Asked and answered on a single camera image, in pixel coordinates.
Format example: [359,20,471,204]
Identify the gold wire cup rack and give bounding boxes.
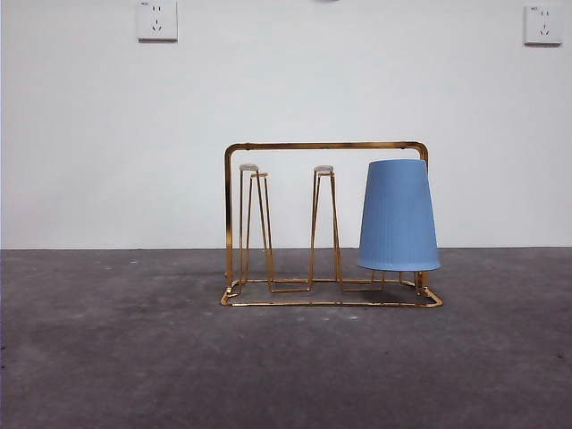
[219,141,443,309]

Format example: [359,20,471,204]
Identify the white wall socket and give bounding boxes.
[137,0,179,44]
[524,4,564,47]

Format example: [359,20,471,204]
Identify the blue ribbed plastic cup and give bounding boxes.
[356,159,442,273]

